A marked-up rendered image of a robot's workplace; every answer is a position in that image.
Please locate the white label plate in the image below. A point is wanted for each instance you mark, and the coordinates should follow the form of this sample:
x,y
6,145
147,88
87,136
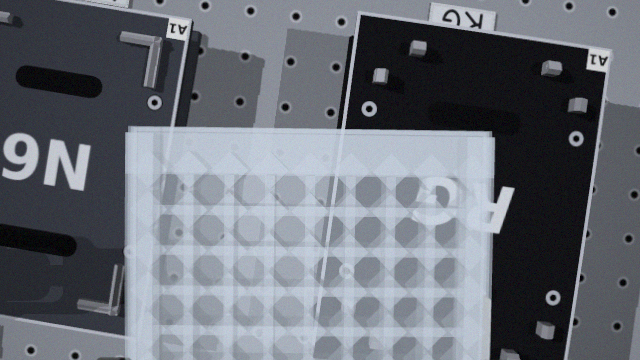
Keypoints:
x,y
462,16
117,3

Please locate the black regrip nest plate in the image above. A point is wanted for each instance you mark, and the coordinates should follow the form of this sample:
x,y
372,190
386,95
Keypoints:
x,y
544,102

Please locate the dark grey nest plate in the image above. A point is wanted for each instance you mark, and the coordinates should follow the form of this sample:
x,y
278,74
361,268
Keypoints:
x,y
73,76

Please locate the grey perforated base plate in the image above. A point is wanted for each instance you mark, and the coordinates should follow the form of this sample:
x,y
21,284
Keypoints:
x,y
281,64

